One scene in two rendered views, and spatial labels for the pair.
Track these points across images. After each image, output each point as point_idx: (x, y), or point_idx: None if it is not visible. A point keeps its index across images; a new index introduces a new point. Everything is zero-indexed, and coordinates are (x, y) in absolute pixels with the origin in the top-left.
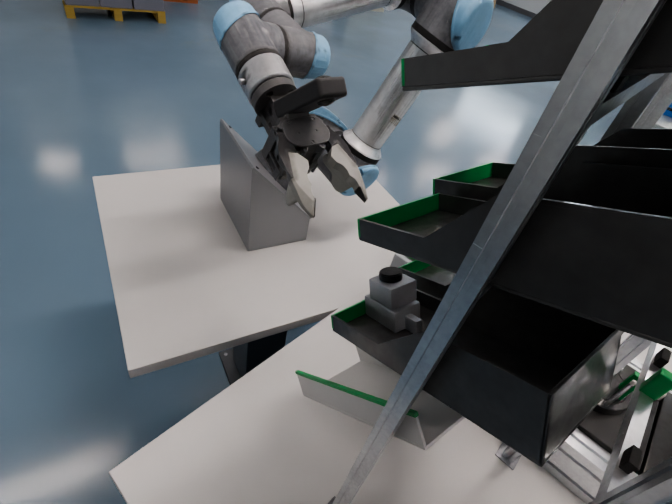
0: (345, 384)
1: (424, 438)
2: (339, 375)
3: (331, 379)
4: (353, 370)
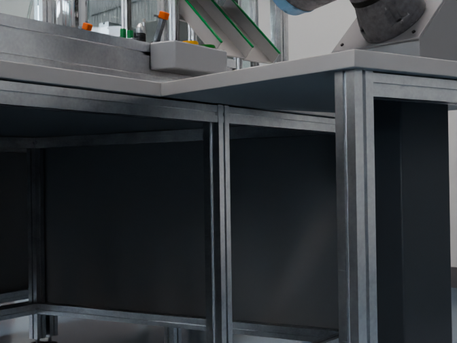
0: (251, 50)
1: (222, 7)
2: (255, 58)
3: (259, 60)
4: (247, 56)
